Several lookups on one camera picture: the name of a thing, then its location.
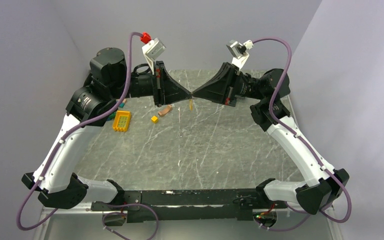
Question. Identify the small yellow cube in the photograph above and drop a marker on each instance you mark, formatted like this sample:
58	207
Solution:
154	119

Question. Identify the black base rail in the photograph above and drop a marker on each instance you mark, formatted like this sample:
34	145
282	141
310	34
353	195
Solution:
242	204

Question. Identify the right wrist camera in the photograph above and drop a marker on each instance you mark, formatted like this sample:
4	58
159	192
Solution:
239	52

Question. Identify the yellow key tag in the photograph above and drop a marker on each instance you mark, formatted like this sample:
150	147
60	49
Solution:
191	105

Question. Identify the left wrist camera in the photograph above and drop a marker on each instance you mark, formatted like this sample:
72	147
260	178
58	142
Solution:
151	49

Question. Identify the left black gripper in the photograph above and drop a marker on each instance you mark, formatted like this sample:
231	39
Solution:
166	90

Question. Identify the tan curved block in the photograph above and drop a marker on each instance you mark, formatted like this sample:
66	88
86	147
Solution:
167	109

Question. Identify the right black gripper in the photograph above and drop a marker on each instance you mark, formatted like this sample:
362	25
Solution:
222	87

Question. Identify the green lego brick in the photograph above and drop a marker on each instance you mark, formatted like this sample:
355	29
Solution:
112	115

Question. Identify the aluminium frame rail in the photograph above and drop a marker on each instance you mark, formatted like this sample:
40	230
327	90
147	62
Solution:
74	215

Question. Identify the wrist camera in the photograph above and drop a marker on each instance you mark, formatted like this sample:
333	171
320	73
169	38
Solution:
239	52
151	49

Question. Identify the teal and tan block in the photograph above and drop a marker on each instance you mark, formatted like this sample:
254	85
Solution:
122	104

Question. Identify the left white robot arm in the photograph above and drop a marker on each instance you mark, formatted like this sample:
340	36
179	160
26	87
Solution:
57	184

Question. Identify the yellow window toy block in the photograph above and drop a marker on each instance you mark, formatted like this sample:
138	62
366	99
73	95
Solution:
121	121

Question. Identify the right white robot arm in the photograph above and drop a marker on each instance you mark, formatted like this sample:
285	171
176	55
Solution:
322	182

